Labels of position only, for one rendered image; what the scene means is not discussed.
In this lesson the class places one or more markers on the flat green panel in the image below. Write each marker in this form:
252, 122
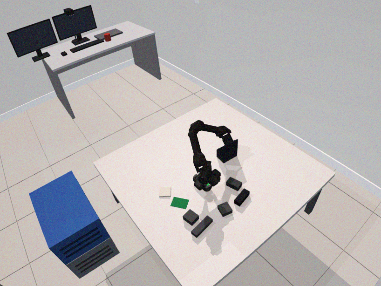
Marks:
179, 202

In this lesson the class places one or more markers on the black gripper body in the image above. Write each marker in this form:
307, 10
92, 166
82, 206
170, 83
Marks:
201, 186

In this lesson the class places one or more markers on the beige flat rectangular slab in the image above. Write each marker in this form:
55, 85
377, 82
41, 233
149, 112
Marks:
165, 191

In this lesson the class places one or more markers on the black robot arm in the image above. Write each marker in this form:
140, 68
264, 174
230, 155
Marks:
198, 157

